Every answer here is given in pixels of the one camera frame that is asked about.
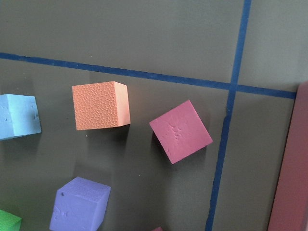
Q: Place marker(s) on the light blue foam block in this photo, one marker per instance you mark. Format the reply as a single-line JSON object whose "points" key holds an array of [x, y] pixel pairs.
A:
{"points": [[18, 116]]}

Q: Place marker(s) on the dark pink foam block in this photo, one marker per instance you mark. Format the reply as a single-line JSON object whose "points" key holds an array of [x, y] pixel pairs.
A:
{"points": [[181, 132]]}

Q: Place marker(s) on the orange textured foam block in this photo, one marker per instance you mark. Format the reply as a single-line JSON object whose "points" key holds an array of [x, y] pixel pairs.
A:
{"points": [[101, 105]]}

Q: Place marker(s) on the purple foam block right side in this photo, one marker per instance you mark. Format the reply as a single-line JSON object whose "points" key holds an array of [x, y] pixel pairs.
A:
{"points": [[80, 205]]}

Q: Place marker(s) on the pink plastic tray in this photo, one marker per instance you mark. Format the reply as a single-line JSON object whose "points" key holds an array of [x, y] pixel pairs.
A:
{"points": [[290, 207]]}

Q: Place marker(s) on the green foam block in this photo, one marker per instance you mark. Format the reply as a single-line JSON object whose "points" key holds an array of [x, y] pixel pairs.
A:
{"points": [[9, 222]]}

